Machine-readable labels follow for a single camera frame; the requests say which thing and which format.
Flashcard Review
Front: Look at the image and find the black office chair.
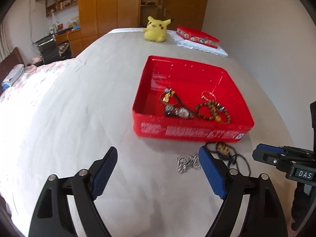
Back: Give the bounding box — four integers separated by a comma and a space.
35, 34, 61, 65

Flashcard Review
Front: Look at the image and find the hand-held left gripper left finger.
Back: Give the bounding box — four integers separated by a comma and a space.
28, 146, 118, 237

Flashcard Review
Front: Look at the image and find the silver chain bracelet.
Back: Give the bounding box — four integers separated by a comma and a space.
176, 154, 200, 174

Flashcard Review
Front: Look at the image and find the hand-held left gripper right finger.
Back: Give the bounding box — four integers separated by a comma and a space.
198, 146, 288, 237

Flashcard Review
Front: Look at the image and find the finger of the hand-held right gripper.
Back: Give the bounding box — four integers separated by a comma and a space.
252, 149, 292, 169
255, 143, 287, 154

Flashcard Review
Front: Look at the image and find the multicolour bead bracelet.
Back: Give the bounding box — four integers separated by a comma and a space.
196, 102, 215, 120

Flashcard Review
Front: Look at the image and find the black braided cord gold charm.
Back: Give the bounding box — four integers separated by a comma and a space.
171, 92, 194, 113

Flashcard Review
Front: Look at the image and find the wooden door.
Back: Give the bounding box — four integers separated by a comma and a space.
163, 0, 210, 30

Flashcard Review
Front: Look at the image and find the yellow plush toy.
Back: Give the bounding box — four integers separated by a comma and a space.
144, 15, 174, 43

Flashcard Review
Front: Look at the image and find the wooden shelf niche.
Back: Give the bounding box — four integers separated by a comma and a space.
139, 0, 165, 29

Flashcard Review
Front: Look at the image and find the black bead necklace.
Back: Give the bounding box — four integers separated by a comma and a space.
206, 141, 252, 178

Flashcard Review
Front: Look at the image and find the pink floral bed sheet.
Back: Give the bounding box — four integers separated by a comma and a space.
0, 58, 77, 109

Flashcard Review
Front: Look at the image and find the beige curtain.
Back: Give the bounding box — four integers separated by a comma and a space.
0, 22, 13, 62

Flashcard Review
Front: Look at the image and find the brown bead bracelet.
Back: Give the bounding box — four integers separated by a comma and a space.
207, 100, 232, 124

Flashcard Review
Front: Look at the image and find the white bed sheet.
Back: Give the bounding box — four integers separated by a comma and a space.
0, 27, 297, 237

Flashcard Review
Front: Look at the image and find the wooden wardrobe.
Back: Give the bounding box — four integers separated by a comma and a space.
78, 0, 144, 36

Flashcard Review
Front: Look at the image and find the wristwatch with metal band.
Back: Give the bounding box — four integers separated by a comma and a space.
163, 104, 195, 119

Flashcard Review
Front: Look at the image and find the blue white folded cloth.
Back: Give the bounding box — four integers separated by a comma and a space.
2, 64, 25, 87

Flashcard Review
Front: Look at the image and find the plain silver bangle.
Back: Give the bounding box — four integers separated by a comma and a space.
201, 91, 216, 102

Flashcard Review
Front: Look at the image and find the red tin box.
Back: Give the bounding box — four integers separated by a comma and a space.
132, 55, 255, 144

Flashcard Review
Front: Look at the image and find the brown headboard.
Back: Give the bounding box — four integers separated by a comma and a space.
0, 47, 25, 97

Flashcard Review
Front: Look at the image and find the wooden desk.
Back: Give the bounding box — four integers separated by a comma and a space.
54, 27, 82, 57

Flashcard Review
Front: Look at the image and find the red tin lid cartoon print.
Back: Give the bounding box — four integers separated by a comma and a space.
176, 25, 220, 49

